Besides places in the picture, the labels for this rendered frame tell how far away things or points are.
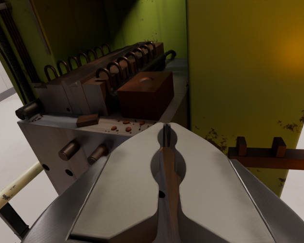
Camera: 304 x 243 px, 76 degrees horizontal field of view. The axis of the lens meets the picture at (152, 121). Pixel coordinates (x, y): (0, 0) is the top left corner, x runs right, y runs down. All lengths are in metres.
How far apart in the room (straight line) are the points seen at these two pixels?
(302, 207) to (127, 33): 1.35
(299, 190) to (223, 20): 1.32
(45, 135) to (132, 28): 0.56
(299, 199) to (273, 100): 1.10
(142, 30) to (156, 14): 0.08
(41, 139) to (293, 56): 0.58
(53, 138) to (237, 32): 0.46
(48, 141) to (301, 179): 1.53
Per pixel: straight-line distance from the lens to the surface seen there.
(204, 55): 0.47
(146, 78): 0.45
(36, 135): 0.56
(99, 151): 0.41
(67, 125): 0.47
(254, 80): 0.48
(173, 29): 0.83
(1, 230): 1.74
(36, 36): 0.71
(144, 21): 0.87
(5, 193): 0.86
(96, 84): 0.43
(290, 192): 1.57
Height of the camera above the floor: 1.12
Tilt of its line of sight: 31 degrees down
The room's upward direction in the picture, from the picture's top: 9 degrees counter-clockwise
